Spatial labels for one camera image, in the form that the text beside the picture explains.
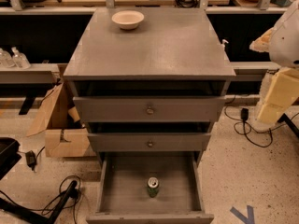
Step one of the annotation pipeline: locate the black stand base with cables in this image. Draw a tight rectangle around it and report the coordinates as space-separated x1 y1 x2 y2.
0 175 82 224

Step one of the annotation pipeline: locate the green soda can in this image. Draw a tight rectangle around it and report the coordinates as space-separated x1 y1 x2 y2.
147 176 159 198

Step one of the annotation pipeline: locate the small black adapter left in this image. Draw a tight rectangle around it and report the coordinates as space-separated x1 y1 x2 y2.
25 147 45 171

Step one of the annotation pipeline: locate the grey wooden drawer cabinet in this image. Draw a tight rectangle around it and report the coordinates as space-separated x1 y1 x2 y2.
63 7 237 224

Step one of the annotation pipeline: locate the black bin left edge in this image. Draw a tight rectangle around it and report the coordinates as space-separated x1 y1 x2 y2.
0 137 21 180

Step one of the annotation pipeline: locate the clear sanitizer pump bottle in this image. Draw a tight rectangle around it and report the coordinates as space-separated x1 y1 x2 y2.
12 47 31 69

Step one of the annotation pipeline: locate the grey top drawer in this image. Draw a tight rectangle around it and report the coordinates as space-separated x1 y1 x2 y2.
74 97 224 122

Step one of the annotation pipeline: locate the grey open bottom drawer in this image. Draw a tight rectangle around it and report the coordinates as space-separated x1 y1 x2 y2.
86 152 214 224

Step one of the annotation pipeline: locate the black power adapter with cable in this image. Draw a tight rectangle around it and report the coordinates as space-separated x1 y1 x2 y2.
223 105 299 148

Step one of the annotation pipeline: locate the white ceramic bowl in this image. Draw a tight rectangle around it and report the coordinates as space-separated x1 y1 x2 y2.
111 10 144 30

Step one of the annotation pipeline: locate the grey middle drawer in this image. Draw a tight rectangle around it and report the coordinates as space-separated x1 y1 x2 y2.
88 133 210 152

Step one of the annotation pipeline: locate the open cardboard box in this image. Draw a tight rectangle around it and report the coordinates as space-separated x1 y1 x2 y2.
25 63 96 159

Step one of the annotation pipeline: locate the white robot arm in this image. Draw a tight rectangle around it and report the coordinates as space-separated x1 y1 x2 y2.
249 1 299 129

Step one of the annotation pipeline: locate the white pump bottle behind cabinet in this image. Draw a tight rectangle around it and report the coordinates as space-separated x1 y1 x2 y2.
221 39 229 50

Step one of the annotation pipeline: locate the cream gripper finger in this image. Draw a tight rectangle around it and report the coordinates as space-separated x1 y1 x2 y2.
256 67 299 124
249 28 273 52

